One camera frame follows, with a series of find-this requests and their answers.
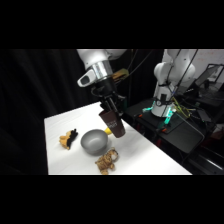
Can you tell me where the brown plastic cup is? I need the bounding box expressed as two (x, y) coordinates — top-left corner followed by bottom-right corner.
(98, 109), (127, 138)

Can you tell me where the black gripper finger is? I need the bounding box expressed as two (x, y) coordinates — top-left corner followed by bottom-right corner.
(111, 100), (123, 118)
(99, 99), (110, 114)

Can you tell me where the black curtain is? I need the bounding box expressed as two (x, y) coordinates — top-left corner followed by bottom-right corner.
(0, 49), (165, 175)

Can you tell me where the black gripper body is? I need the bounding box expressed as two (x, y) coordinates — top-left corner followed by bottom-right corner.
(90, 75), (127, 111)

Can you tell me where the grey bowl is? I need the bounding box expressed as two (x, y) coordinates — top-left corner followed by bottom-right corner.
(80, 128), (109, 155)

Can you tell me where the black monitor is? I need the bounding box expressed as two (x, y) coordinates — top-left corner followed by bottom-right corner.
(194, 63), (224, 90)

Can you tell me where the yellow-green cable bundle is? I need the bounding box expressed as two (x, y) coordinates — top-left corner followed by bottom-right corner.
(172, 98), (193, 119)

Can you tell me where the tiger plush toy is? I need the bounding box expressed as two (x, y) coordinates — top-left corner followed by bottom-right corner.
(94, 147), (120, 175)

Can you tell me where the green status light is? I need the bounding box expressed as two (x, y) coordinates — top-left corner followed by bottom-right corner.
(161, 107), (176, 129)

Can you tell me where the yellow and black plush toy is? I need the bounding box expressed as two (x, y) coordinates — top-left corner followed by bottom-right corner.
(59, 128), (79, 151)

